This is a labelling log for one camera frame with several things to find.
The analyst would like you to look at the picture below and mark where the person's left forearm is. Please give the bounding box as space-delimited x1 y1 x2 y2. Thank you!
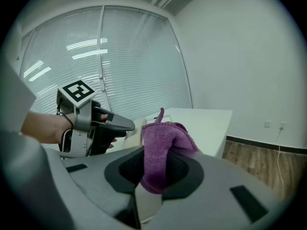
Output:
20 111 72 145

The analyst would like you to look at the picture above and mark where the white power cable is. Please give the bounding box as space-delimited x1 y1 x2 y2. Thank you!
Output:
275 127 286 201

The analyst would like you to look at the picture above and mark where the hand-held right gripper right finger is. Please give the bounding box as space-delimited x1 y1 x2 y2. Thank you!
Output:
141 149 286 230

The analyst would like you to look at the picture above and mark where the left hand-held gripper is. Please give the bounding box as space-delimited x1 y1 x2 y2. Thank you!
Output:
57 80 135 158

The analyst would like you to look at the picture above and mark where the short black gripper wire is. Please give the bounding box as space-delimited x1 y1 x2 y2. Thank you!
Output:
57 98 74 129

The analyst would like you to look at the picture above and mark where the purple cloth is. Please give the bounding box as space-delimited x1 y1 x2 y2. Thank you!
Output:
140 107 201 195

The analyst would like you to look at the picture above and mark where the person's left hand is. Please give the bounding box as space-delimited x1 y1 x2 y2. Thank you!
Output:
100 113 118 150

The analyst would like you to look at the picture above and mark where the person's white shirt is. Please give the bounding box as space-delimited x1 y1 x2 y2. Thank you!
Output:
0 58 70 230

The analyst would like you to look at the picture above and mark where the white window blind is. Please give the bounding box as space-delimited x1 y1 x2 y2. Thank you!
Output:
100 5 194 122
19 8 104 119

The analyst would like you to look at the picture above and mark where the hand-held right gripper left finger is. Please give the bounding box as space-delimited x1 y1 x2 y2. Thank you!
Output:
45 145 144 230

